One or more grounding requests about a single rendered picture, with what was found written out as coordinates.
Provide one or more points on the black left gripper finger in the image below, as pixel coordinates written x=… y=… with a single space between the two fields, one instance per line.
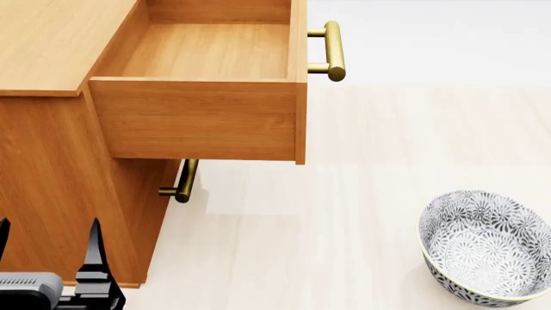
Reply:
x=94 y=245
x=3 y=237

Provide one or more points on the wooden cabinet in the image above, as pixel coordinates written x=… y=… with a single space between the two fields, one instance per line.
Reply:
x=51 y=155

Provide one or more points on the open wooden drawer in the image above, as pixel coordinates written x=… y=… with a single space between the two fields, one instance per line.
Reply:
x=198 y=119

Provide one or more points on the black white patterned bowl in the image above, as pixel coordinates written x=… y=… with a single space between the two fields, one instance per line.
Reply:
x=486 y=248

